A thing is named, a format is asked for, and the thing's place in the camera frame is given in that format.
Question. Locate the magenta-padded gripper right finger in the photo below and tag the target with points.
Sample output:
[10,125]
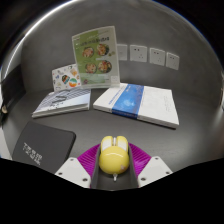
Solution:
[141,160]

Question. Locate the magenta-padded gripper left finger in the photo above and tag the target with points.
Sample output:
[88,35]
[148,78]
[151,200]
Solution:
[87,159]

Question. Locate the yellow rabbit-shaped computer mouse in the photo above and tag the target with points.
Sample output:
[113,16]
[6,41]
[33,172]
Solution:
[113,158]

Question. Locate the black mouse pad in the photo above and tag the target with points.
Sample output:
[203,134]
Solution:
[43,143]

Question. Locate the white book with blue band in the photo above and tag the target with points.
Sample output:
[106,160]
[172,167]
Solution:
[136,103]

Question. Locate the grey striped book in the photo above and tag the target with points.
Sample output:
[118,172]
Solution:
[61,101]

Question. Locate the small colourful printed card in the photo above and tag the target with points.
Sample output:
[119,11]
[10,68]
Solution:
[65,78]

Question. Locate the black flat panel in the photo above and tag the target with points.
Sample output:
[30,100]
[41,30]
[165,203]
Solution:
[13,88]

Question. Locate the green menu sign stand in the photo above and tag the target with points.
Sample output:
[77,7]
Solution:
[96,56]

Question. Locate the row of white wall sockets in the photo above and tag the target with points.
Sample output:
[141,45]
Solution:
[138,53]

